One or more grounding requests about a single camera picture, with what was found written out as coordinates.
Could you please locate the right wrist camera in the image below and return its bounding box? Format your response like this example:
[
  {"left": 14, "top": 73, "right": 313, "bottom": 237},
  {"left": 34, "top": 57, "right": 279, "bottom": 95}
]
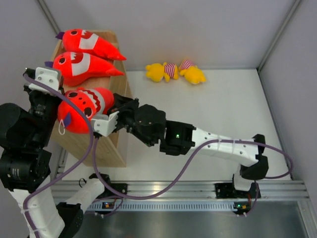
[{"left": 91, "top": 112, "right": 119, "bottom": 137}]

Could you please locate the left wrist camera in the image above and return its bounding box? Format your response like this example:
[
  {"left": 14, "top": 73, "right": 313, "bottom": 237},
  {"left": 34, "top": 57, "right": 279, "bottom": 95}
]
[{"left": 34, "top": 67, "right": 61, "bottom": 91}]

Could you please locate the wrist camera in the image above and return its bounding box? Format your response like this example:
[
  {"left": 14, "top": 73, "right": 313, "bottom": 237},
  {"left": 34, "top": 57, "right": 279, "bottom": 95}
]
[
  {"left": 91, "top": 112, "right": 119, "bottom": 137},
  {"left": 34, "top": 67, "right": 61, "bottom": 91}
]

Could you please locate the right aluminium corner post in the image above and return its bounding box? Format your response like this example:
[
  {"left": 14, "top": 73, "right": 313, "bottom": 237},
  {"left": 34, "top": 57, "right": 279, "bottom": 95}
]
[{"left": 257, "top": 0, "right": 304, "bottom": 74}]

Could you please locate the grey slotted cable duct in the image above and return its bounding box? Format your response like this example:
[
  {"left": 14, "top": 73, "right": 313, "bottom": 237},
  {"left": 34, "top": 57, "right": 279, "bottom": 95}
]
[{"left": 87, "top": 201, "right": 237, "bottom": 212}]

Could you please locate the aluminium corner post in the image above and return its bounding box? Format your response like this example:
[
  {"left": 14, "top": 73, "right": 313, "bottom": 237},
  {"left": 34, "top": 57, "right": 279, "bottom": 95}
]
[
  {"left": 257, "top": 0, "right": 304, "bottom": 74},
  {"left": 35, "top": 0, "right": 60, "bottom": 35}
]

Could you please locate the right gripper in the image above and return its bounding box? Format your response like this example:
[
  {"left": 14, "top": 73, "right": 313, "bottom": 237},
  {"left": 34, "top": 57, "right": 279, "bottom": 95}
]
[{"left": 106, "top": 94, "right": 155, "bottom": 148}]

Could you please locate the wooden shelf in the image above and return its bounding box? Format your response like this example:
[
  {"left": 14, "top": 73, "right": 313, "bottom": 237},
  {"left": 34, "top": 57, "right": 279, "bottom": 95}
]
[{"left": 52, "top": 31, "right": 131, "bottom": 168}]

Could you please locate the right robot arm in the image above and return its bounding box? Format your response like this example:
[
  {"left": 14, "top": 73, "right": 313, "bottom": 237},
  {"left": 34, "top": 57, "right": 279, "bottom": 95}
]
[{"left": 107, "top": 94, "right": 269, "bottom": 197}]

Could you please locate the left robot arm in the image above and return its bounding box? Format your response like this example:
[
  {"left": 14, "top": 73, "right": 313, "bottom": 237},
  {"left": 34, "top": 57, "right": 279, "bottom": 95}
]
[{"left": 0, "top": 86, "right": 112, "bottom": 238}]

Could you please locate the red shark plush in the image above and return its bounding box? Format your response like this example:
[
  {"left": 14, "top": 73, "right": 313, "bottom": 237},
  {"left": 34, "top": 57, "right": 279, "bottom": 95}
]
[
  {"left": 56, "top": 29, "right": 126, "bottom": 61},
  {"left": 45, "top": 52, "right": 124, "bottom": 86},
  {"left": 57, "top": 87, "right": 114, "bottom": 134}
]

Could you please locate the yellow bear plush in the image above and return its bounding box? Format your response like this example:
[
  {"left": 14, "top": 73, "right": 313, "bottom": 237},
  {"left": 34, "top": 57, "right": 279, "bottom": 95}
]
[
  {"left": 145, "top": 62, "right": 179, "bottom": 82},
  {"left": 178, "top": 59, "right": 206, "bottom": 85}
]

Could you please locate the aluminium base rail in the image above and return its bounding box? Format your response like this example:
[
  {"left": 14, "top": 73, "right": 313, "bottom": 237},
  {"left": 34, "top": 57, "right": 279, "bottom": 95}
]
[{"left": 52, "top": 180, "right": 309, "bottom": 201}]

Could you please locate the left aluminium corner post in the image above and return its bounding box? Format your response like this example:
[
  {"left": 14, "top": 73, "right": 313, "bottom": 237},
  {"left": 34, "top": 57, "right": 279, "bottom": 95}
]
[{"left": 35, "top": 0, "right": 60, "bottom": 35}]

